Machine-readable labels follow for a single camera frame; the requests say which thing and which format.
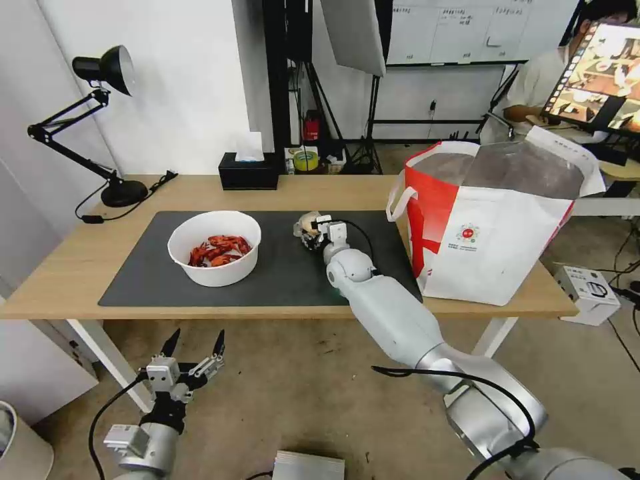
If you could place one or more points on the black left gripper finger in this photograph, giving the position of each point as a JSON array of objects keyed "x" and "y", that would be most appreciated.
[
  {"x": 172, "y": 345},
  {"x": 218, "y": 347}
]

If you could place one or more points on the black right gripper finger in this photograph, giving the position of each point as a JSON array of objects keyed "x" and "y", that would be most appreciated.
[{"x": 307, "y": 241}]

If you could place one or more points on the beige paper trash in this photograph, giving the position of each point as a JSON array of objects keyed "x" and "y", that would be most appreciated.
[{"x": 306, "y": 222}]

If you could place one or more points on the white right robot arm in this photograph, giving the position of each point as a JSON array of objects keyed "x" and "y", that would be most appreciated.
[{"x": 400, "y": 315}]

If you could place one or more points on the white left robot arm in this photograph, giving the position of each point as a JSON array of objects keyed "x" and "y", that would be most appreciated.
[{"x": 152, "y": 447}]

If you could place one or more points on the white red takeout bag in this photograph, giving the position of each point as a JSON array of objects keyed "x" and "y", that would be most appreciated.
[{"x": 485, "y": 240}]

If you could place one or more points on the black desk mat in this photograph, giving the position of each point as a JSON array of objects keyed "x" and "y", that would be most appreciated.
[{"x": 300, "y": 280}]

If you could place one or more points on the white table leg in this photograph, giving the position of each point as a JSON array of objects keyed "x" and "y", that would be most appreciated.
[
  {"x": 107, "y": 357},
  {"x": 492, "y": 335}
]

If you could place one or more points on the white round bowl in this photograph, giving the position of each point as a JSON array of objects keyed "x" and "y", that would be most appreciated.
[{"x": 220, "y": 275}]

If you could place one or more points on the red crayfish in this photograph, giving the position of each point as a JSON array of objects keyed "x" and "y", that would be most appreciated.
[
  {"x": 227, "y": 243},
  {"x": 198, "y": 255},
  {"x": 225, "y": 260}
]

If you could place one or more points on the yellow green tape roll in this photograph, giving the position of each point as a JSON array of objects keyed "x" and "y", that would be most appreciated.
[{"x": 306, "y": 161}]

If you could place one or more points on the black tissue box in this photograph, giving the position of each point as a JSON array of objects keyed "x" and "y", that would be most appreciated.
[{"x": 247, "y": 175}]

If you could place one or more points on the white tissue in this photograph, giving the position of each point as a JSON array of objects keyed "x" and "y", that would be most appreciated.
[{"x": 250, "y": 147}]

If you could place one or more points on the red canister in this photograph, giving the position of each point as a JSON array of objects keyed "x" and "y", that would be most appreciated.
[{"x": 312, "y": 127}]

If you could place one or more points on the black light stand tripod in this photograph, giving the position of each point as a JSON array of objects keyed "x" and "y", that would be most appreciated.
[{"x": 372, "y": 125}]

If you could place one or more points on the white cabinet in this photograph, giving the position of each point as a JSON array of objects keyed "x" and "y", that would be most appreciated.
[{"x": 35, "y": 370}]

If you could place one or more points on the white waste bin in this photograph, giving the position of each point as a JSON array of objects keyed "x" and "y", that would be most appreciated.
[{"x": 22, "y": 445}]

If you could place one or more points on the silver metal box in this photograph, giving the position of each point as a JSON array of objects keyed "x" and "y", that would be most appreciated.
[{"x": 309, "y": 466}]

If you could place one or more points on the white softbox panel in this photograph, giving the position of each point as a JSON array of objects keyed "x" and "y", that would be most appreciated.
[{"x": 355, "y": 35}]

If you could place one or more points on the whiteboard with writing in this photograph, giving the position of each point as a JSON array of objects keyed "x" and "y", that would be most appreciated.
[{"x": 450, "y": 30}]

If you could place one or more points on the black desk lamp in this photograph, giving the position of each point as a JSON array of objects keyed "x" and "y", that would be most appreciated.
[{"x": 117, "y": 65}]

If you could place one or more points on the white cardboard product box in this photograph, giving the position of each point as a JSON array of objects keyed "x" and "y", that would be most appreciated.
[{"x": 587, "y": 295}]

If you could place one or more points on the round wooden side table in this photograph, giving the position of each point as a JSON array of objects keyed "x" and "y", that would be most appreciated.
[{"x": 622, "y": 171}]

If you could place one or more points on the black computer monitor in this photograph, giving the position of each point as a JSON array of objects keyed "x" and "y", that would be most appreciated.
[{"x": 595, "y": 75}]

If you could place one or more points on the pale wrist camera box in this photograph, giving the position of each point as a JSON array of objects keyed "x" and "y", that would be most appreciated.
[
  {"x": 323, "y": 222},
  {"x": 162, "y": 376}
]

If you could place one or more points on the black metal shelf frame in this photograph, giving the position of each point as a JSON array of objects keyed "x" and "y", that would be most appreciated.
[{"x": 277, "y": 75}]

